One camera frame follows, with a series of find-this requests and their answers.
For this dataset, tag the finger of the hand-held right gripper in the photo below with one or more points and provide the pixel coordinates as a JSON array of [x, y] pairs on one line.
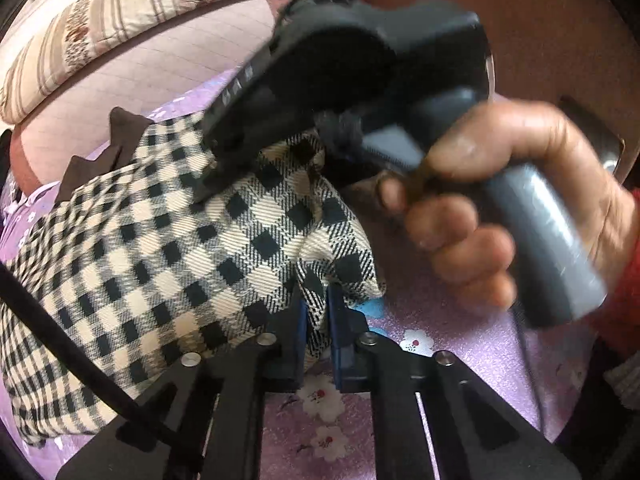
[[235, 125], [342, 135]]

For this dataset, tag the person's right hand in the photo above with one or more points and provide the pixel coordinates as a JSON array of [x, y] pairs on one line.
[[525, 135]]

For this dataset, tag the pink quilted cushion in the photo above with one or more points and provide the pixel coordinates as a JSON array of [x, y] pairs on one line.
[[150, 85]]

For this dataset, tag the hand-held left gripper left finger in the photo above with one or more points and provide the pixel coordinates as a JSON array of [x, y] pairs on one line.
[[300, 332]]

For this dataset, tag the black and beige checked coat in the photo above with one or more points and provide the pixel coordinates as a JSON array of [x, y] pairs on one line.
[[125, 260]]

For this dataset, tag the striped beige pillow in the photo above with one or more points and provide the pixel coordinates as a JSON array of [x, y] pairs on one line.
[[100, 25]]

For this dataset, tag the brown wooden headboard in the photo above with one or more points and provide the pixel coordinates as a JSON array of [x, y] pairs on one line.
[[540, 20]]

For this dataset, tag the purple floral bed sheet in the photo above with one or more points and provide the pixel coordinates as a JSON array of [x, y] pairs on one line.
[[450, 360]]

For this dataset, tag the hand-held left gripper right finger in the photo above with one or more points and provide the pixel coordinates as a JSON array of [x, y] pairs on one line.
[[334, 332]]

